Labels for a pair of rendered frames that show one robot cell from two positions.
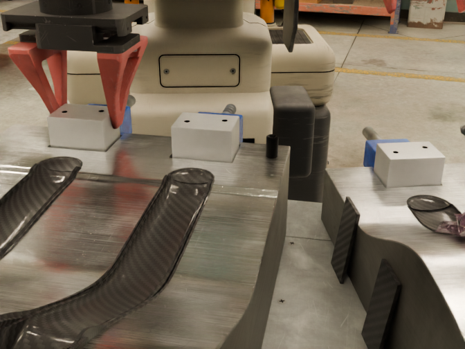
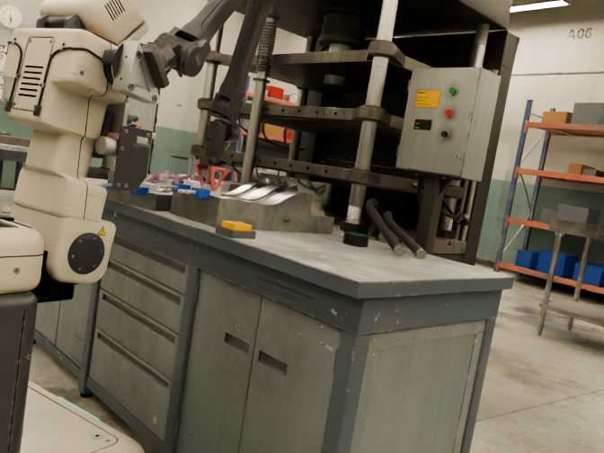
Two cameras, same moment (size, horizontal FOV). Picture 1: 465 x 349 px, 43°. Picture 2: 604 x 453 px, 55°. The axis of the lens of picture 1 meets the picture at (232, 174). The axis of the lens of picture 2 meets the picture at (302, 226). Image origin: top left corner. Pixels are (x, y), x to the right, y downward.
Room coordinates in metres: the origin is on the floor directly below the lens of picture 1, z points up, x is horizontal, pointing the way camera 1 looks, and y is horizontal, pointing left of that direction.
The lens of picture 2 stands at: (1.75, 1.37, 1.01)
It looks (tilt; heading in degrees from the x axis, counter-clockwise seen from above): 6 degrees down; 215
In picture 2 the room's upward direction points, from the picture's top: 9 degrees clockwise
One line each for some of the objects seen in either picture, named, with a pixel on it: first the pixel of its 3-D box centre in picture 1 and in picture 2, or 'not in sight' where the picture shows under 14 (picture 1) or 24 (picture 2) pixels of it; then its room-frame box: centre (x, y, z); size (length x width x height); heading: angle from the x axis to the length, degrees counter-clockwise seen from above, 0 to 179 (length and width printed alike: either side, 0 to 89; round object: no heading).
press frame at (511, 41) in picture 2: not in sight; (374, 199); (-1.19, -0.21, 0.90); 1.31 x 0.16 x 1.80; 79
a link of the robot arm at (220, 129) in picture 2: not in sight; (217, 131); (0.48, 0.13, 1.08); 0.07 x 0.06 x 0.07; 15
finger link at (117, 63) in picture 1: (97, 73); (208, 174); (0.48, 0.11, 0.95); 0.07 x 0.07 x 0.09; 79
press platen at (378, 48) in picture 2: not in sight; (337, 84); (-0.72, -0.28, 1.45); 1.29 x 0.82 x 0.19; 79
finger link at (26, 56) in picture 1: (69, 71); (213, 175); (0.49, 0.14, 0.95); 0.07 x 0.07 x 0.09; 79
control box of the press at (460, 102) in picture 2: not in sight; (421, 258); (-0.40, 0.46, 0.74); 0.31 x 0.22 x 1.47; 79
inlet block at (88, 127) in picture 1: (106, 121); (197, 192); (0.52, 0.12, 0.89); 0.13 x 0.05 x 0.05; 169
